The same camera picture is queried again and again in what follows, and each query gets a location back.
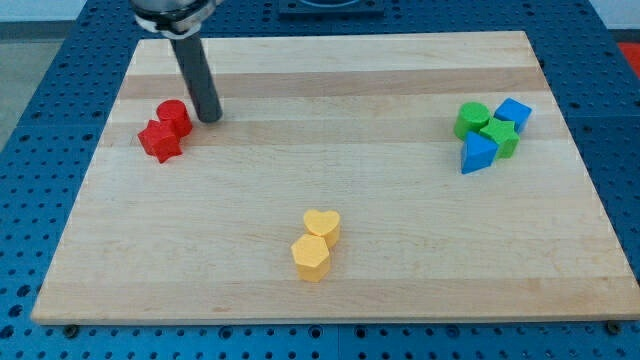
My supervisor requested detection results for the red star block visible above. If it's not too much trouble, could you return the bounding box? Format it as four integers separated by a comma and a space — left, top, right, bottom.
137, 120, 182, 163

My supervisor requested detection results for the light wooden board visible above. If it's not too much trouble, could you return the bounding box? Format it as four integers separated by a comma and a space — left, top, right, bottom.
32, 31, 639, 325

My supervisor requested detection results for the blue cube block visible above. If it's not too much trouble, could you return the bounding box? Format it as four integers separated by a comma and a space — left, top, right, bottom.
494, 98, 532, 134

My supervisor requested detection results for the red cylinder block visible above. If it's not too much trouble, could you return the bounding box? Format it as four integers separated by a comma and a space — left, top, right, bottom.
156, 99, 193, 138

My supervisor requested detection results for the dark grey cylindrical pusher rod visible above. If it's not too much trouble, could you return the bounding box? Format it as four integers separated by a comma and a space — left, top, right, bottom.
170, 33, 223, 123

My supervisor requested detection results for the green star block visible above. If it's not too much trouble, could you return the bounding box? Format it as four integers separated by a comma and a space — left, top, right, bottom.
479, 117, 520, 158

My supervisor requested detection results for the yellow hexagon block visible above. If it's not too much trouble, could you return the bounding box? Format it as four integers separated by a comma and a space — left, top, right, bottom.
290, 234, 331, 282

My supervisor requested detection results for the yellow heart block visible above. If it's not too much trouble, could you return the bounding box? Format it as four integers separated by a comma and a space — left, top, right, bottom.
303, 209, 341, 248

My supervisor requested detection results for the blue triangle block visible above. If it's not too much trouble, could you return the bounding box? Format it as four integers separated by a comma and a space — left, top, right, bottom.
461, 132, 499, 174

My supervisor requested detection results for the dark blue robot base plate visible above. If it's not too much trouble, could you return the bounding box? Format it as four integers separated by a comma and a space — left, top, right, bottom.
276, 0, 385, 17

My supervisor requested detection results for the green cylinder block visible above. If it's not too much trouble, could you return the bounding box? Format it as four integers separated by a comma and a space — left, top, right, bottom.
453, 102, 491, 140

